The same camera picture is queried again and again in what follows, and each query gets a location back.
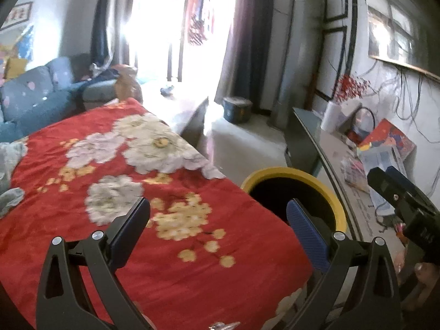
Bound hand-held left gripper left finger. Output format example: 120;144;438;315
35;197;152;330

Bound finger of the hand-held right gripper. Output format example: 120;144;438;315
385;166;438;210
367;167;417;221

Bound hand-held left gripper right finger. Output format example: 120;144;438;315
286;198;403;330

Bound yellow-rimmed black bin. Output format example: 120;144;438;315
241;167;346;234

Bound person's right hand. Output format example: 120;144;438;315
414;261;440;298

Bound person's left hand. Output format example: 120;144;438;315
132;301;156;330

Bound white and blue printed box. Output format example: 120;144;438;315
359;144;408;186

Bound pink striped packet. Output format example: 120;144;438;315
340;158;367;188

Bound red printed box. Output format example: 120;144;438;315
357;119;416;160

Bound red floral blanket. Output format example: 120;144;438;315
0;98;313;330

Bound white paper roll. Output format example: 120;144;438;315
321;101;342;133

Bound red berry branches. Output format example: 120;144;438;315
332;74;373;104

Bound low coffee table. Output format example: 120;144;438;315
137;79;210;152

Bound grey-green crumpled cloth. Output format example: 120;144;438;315
0;141;28;219

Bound blue storage box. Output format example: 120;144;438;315
222;96;253;123

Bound brown paper bag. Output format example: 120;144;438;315
115;65;143;104

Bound silver standing air conditioner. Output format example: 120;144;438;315
268;0;325;129

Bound dark blue clothes heap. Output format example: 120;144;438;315
89;64;119;83

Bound blue heart-print sofa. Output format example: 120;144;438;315
0;55;121;143

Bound brown-framed glass door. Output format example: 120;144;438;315
113;0;241;86

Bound yellow pillow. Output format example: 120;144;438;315
5;57;28;79

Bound dark purple curtain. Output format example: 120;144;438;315
215;0;276;105

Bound dark blue curtain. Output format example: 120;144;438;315
91;0;116;66

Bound country map poster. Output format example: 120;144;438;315
0;24;35;62

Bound hanging colourful clothes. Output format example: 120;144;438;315
187;0;215;45

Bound framed calligraphy picture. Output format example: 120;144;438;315
2;2;33;30

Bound hanging black wall cables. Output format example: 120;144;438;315
375;65;440;145

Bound wall-mounted television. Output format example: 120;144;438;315
364;0;440;83

